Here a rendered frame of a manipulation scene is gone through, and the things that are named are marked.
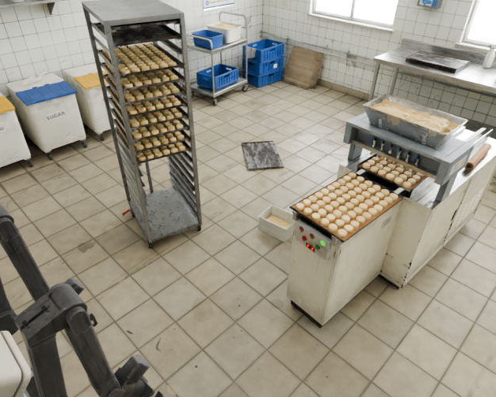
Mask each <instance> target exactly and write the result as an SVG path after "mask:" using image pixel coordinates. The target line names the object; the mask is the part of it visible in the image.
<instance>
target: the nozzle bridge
mask: <svg viewBox="0 0 496 397"><path fill-rule="evenodd" d="M374 136H375V137H376V146H375V147H372V144H371V141H372V138H373V137H374ZM382 139H383V141H385V142H384V148H383V150H380V147H379V145H380V142H381V141H382ZM343 142H344V143H347V144H350V150H349V154H348V159H349V160H351V161H352V160H354V159H356V158H358V157H360V156H361V152H362V149H363V148H364V149H366V150H369V151H371V152H373V153H375V154H378V155H380V156H382V157H384V158H387V159H389V160H391V161H394V162H396V163H398V164H400V165H403V166H405V167H407V168H409V169H412V170H414V171H416V172H419V173H421V174H423V175H425V176H428V177H430V178H432V179H434V180H435V182H434V183H436V184H439V185H440V187H439V190H438V193H437V195H436V197H435V201H437V202H442V201H443V200H444V199H445V198H447V197H448V196H449V195H450V192H451V189H452V187H453V184H454V182H455V180H456V178H457V174H458V173H459V172H460V171H461V170H462V169H463V168H464V167H465V166H466V165H467V162H468V160H469V157H470V155H471V153H472V150H473V147H474V146H475V145H474V144H471V143H468V142H465V141H463V140H461V139H457V138H454V137H451V138H450V139H449V140H448V141H447V142H446V143H444V144H443V145H441V146H440V147H438V148H437V149H433V148H431V147H428V146H425V145H423V144H421V143H418V142H415V141H413V140H411V139H407V138H405V137H403V136H400V135H397V134H395V133H393V132H389V131H387V130H385V129H382V128H379V127H377V126H375V125H372V124H370V122H369V119H368V116H367V114H366V113H363V114H361V115H359V116H357V117H355V118H353V119H351V120H349V121H347V122H346V129H345V134H344V138H343ZM391 143H392V144H393V150H392V152H391V154H388V150H387V149H388V147H389V146H390V144H391ZM399 147H400V148H401V149H402V153H401V156H400V158H397V155H396V153H397V150H398V148H399ZM409 150H410V152H411V153H410V154H411V155H410V158H409V161H405V156H406V154H407V152H408V151H409ZM418 154H419V155H420V160H419V163H418V165H414V164H415V161H414V160H415V158H416V156H417V155H418Z"/></svg>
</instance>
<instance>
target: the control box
mask: <svg viewBox="0 0 496 397"><path fill-rule="evenodd" d="M300 227H303V229H304V231H303V232H302V231H301V230H300ZM310 234H313V235H314V238H313V239H312V238H311V237H310ZM303 236H305V237H306V241H304V240H303V239H302V237H303ZM296 240H297V241H298V242H300V243H302V244H303V245H305V246H306V247H307V244H308V245H309V249H310V250H311V249H313V252H314V253H316V254H318V255H319V256H321V257H322V258H323V259H324V260H328V259H329V257H330V253H331V239H329V238H328V237H327V236H325V235H323V234H322V233H320V232H318V231H317V230H316V229H314V228H312V227H311V226H309V225H307V224H306V223H305V222H303V221H299V222H298V224H297V231H296ZM320 241H324V243H325V245H324V246H323V245H321V243H320ZM316 245H318V246H319V247H320V249H319V250H317V249H316V248H315V246H316ZM312 247H313V248H312ZM307 248H308V247H307Z"/></svg>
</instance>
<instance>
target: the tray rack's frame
mask: <svg viewBox="0 0 496 397"><path fill-rule="evenodd" d="M82 7H83V12H84V16H85V20H86V23H87V30H88V33H89V37H90V41H91V47H92V50H93V54H94V60H95V64H96V68H97V71H98V78H99V81H100V84H101V89H102V94H103V98H104V102H105V108H106V112H107V115H108V119H109V125H110V128H111V132H112V136H113V142H114V146H115V149H116V153H117V159H118V163H119V166H120V173H121V176H122V180H123V184H124V190H125V194H126V197H127V200H128V204H129V205H128V208H129V210H132V212H133V214H134V215H135V217H136V219H137V221H138V223H139V225H140V227H141V229H142V231H143V232H144V234H145V235H144V236H143V237H144V239H145V241H146V244H147V246H148V243H147V240H148V239H147V235H146V228H145V224H144V220H143V217H142V215H141V213H140V212H139V210H138V208H137V206H136V204H135V203H134V201H133V199H132V198H131V197H130V194H129V190H128V184H127V180H126V176H125V172H124V166H123V162H122V158H121V155H120V148H119V144H118V141H117V134H116V130H115V127H114V123H113V116H112V113H111V109H110V105H109V99H108V95H107V91H106V88H105V81H104V77H103V74H102V67H101V63H100V60H99V56H98V49H97V46H96V42H95V38H94V32H93V28H92V24H91V18H90V14H91V15H92V16H93V17H95V18H96V19H97V20H98V21H99V22H100V23H102V24H103V21H102V20H109V24H110V26H114V25H122V24H135V23H143V22H151V21H158V20H171V19H179V18H180V13H178V12H182V11H180V10H178V9H176V8H174V7H172V6H170V5H167V4H165V3H163V2H161V1H159V0H98V1H88V2H82ZM89 13H90V14H89ZM145 164H146V172H147V177H148V181H149V186H150V193H148V194H147V196H145V199H146V201H147V202H148V204H149V205H148V206H146V207H147V209H148V210H149V211H150V213H151V214H150V215H148V216H149V217H150V219H151V221H152V222H153V223H151V224H150V225H151V227H152V228H153V230H154V232H151V236H152V241H153V242H154V241H157V240H159V239H163V238H165V237H168V236H171V235H174V234H176V233H179V232H183V231H185V230H188V229H190V228H194V227H196V228H197V226H199V223H198V217H195V216H194V214H193V213H192V212H191V211H190V209H189V208H188V206H187V205H186V203H185V202H184V201H183V200H182V198H181V197H180V195H179V194H178V192H177V191H176V189H175V188H174V187H173V186H171V187H167V188H164V189H161V190H158V191H154V190H153V185H152V180H151V176H150V167H149V163H148V161H147V162H145Z"/></svg>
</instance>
